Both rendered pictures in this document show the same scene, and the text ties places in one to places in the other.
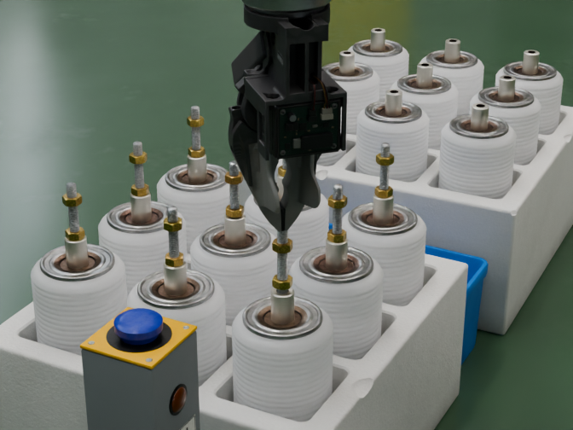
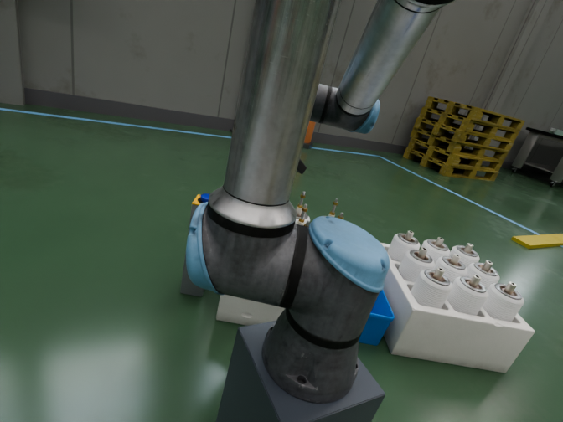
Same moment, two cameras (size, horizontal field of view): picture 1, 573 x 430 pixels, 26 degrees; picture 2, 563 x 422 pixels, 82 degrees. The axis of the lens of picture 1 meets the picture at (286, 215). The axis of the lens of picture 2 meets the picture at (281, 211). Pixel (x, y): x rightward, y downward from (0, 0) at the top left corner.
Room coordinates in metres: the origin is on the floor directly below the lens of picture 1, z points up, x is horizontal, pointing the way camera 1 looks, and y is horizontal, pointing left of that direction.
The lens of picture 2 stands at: (0.60, -0.71, 0.71)
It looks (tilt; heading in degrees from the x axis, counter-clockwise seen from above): 23 degrees down; 58
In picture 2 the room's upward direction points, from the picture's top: 14 degrees clockwise
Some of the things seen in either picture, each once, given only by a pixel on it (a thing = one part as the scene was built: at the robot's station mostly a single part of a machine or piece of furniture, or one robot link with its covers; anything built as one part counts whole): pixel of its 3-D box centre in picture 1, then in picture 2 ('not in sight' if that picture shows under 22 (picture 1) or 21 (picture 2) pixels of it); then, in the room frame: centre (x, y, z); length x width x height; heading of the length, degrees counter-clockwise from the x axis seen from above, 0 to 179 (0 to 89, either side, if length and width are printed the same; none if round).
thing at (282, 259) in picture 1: (282, 264); not in sight; (1.01, 0.00, 0.31); 0.01 x 0.01 x 0.08
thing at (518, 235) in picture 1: (419, 189); (433, 300); (1.64, -0.19, 0.09); 0.39 x 0.39 x 0.18; 64
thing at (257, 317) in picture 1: (282, 317); not in sight; (1.01, 0.00, 0.25); 0.08 x 0.08 x 0.01
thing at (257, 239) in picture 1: (235, 240); not in sight; (1.17, 0.05, 0.25); 0.08 x 0.08 x 0.01
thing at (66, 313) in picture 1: (83, 339); not in sight; (1.11, 0.21, 0.16); 0.10 x 0.10 x 0.18
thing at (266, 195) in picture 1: (271, 193); not in sight; (0.98, 0.01, 0.39); 0.06 x 0.03 x 0.09; 18
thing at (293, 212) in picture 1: (304, 188); not in sight; (0.99, -0.02, 0.39); 0.06 x 0.03 x 0.09; 18
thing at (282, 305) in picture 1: (282, 305); not in sight; (1.01, 0.00, 0.26); 0.02 x 0.02 x 0.03
